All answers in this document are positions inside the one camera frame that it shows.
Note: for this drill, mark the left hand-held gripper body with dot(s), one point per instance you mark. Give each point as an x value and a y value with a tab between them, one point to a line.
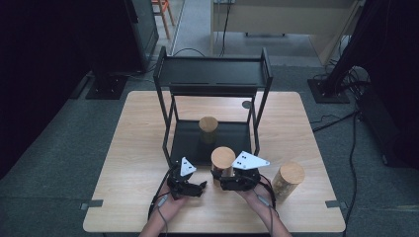
183	182

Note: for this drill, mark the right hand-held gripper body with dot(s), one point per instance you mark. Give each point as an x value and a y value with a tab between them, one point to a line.
243	174

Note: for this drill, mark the tall reddish jar wooden lid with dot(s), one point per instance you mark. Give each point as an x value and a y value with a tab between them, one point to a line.
223	159

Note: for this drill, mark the tall yellowish jar wooden lid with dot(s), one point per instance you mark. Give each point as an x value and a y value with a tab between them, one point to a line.
288	181

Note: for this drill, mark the short glass jar wooden lid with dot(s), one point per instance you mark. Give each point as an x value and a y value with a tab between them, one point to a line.
208	126

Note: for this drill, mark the black metal two-tier shelf rack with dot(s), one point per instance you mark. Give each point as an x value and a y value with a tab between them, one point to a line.
212	108

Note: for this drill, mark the person's left hand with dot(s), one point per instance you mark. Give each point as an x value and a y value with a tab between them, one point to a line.
171	204

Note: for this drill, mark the person's right hand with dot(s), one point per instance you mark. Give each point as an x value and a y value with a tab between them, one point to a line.
255	197

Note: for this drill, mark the grey round table grommet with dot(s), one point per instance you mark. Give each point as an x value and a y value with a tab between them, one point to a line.
246	104

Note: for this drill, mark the grey tape strip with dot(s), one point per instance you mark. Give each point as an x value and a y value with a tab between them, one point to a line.
92	204
335	204

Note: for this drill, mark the black stand with square base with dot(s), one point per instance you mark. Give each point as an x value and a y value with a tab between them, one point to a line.
107	84

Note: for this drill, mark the black slanted stand with base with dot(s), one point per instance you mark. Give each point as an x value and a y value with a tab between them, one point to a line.
332	85

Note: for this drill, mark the black equipment box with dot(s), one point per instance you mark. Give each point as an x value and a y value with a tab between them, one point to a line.
378	126

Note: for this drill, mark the black monitor panel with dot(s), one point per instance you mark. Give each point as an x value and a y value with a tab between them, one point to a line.
143	33

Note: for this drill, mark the beige wooden desk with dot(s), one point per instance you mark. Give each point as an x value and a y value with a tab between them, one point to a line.
280	18

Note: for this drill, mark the orange wooden stool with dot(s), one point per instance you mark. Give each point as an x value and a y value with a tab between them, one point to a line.
163	13

